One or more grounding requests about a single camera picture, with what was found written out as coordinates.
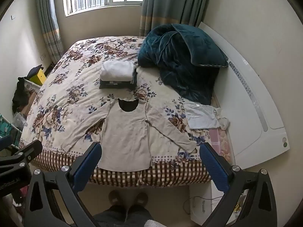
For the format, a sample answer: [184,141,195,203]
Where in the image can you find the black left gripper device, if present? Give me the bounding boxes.
[0,139,44,199]

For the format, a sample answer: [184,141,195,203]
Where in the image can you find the dark clothes pile on chair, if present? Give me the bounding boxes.
[12,77,30,114]

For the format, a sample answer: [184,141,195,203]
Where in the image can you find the white curved headboard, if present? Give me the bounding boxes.
[199,23,290,169]

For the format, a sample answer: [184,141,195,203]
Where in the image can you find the folded dark clothes stack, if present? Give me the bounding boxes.
[99,69,138,90]

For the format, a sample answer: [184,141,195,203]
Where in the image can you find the right brown slipper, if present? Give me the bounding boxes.
[134,192,148,207]

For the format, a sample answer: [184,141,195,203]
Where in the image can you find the teal curtain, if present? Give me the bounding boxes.
[139,0,206,36]
[37,0,64,64]

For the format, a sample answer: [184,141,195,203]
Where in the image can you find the dark teal velvet quilt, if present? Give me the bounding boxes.
[138,24,228,105]

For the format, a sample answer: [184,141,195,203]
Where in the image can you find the teal curtain right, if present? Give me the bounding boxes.
[139,0,206,36]

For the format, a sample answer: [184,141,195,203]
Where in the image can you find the teal curtain left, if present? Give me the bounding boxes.
[37,0,64,64]

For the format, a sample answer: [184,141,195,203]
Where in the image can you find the yellow box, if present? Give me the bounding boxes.
[27,68,46,86]

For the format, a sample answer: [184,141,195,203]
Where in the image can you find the white bedside cabinet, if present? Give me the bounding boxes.
[188,181,249,226]

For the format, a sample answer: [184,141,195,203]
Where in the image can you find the beige long sleeve shirt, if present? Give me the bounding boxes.
[61,99,196,172]

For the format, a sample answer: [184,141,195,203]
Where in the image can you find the light grey small garment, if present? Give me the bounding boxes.
[184,102,230,130]

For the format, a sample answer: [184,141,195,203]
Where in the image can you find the pink patterned sheet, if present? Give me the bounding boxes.
[209,128,232,163]

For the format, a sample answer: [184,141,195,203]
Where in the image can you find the folded white garment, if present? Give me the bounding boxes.
[100,60,135,82]

